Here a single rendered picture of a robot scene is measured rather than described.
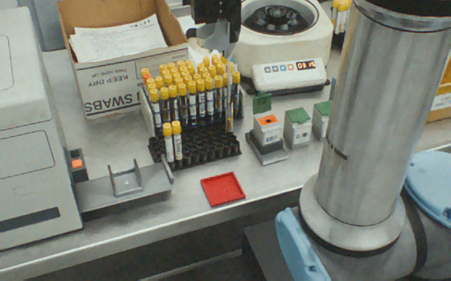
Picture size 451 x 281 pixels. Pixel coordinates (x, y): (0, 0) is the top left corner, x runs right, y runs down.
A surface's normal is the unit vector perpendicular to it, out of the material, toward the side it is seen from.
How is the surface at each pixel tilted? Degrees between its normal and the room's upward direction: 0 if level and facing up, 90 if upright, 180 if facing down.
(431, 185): 8
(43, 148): 90
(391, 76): 92
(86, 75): 92
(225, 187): 0
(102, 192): 0
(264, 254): 4
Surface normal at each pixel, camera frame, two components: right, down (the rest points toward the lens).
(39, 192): 0.34, 0.62
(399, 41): -0.31, 0.66
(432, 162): 0.15, -0.73
